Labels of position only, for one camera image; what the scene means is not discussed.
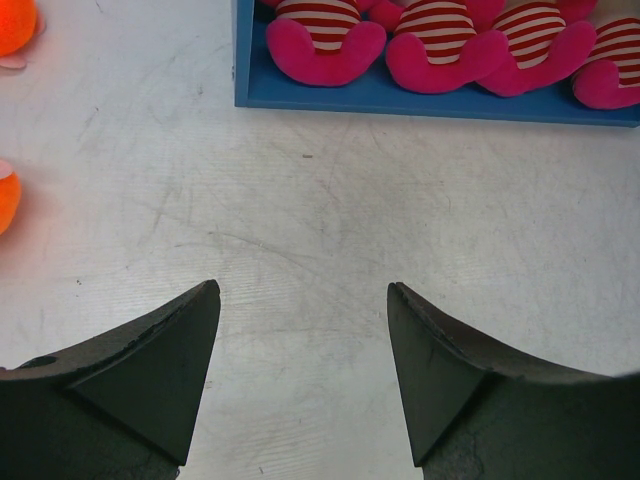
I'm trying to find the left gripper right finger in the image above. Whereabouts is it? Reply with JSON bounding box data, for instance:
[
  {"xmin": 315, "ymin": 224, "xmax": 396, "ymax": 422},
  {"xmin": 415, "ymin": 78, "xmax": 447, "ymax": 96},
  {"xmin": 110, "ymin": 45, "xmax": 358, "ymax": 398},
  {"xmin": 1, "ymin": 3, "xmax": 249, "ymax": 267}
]
[{"xmin": 387, "ymin": 283, "xmax": 639, "ymax": 479}]

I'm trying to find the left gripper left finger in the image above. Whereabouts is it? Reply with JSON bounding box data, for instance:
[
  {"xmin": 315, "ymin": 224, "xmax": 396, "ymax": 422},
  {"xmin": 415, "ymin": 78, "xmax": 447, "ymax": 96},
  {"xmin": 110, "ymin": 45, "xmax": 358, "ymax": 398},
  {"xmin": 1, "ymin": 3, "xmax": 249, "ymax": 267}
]
[{"xmin": 1, "ymin": 280, "xmax": 220, "ymax": 479}]

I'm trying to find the black-haired doll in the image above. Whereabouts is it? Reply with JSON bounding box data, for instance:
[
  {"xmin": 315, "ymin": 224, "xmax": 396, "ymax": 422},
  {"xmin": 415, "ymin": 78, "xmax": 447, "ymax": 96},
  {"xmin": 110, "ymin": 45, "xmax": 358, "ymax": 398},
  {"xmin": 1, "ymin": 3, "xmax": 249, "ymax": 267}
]
[
  {"xmin": 1, "ymin": 0, "xmax": 44, "ymax": 70},
  {"xmin": 0, "ymin": 159, "xmax": 22, "ymax": 234}
]

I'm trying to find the white plush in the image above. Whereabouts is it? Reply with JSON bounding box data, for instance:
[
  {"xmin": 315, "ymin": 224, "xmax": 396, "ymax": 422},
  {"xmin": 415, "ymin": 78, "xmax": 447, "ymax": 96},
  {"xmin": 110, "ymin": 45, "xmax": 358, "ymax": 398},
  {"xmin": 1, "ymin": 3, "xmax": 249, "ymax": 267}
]
[
  {"xmin": 368, "ymin": 0, "xmax": 508, "ymax": 94},
  {"xmin": 572, "ymin": 15, "xmax": 639, "ymax": 110},
  {"xmin": 265, "ymin": 0, "xmax": 387, "ymax": 87}
]

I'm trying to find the pink plush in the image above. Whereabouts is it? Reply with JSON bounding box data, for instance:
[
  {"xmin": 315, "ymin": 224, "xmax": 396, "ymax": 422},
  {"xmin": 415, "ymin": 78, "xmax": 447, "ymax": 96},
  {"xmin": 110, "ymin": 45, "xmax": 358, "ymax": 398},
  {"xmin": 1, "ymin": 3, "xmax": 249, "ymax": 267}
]
[{"xmin": 478, "ymin": 0, "xmax": 597, "ymax": 97}]

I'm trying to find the blue and yellow toy shelf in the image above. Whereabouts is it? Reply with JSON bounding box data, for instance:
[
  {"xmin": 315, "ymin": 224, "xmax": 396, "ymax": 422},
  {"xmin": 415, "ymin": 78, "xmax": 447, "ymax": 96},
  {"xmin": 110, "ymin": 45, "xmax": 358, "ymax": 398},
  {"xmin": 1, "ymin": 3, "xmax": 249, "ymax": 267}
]
[{"xmin": 231, "ymin": 0, "xmax": 639, "ymax": 128}]

